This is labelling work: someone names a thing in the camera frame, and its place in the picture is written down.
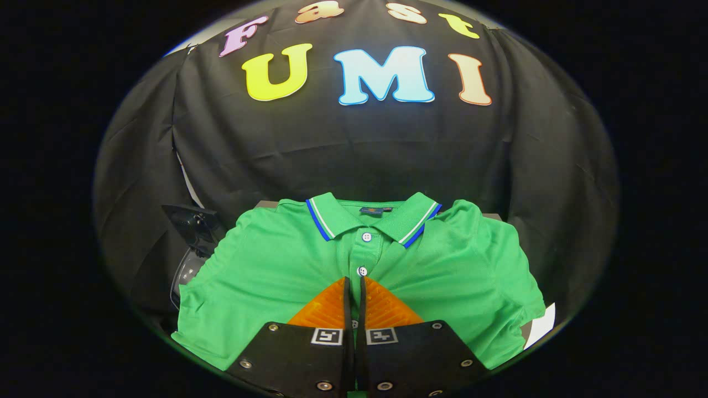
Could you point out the grey cabinet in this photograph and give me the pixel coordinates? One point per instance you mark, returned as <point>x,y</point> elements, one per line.
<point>492,216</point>

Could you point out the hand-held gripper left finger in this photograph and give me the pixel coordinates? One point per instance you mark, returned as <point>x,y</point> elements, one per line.
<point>293,359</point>

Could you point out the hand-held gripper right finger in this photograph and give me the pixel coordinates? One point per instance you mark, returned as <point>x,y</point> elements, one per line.
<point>415,359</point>

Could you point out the white flat sheet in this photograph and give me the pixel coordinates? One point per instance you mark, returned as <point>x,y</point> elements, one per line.
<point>545,326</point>

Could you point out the black backdrop cloth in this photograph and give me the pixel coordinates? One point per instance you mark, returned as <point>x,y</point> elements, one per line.
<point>354,149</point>

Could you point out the green polo shirt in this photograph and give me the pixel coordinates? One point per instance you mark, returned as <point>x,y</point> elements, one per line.
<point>265,276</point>

